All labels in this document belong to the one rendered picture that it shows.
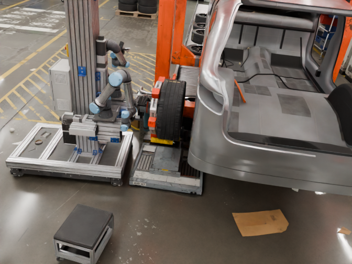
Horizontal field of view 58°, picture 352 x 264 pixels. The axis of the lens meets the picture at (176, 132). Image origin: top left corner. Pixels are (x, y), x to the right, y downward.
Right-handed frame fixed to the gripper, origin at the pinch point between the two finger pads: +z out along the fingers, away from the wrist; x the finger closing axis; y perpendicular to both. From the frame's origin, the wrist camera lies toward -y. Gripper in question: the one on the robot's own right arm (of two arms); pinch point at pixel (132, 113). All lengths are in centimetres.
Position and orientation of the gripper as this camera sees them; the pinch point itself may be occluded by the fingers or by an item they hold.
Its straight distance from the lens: 339.3
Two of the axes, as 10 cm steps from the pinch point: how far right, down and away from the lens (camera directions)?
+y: 0.9, -8.5, -5.2
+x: -9.9, -1.3, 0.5
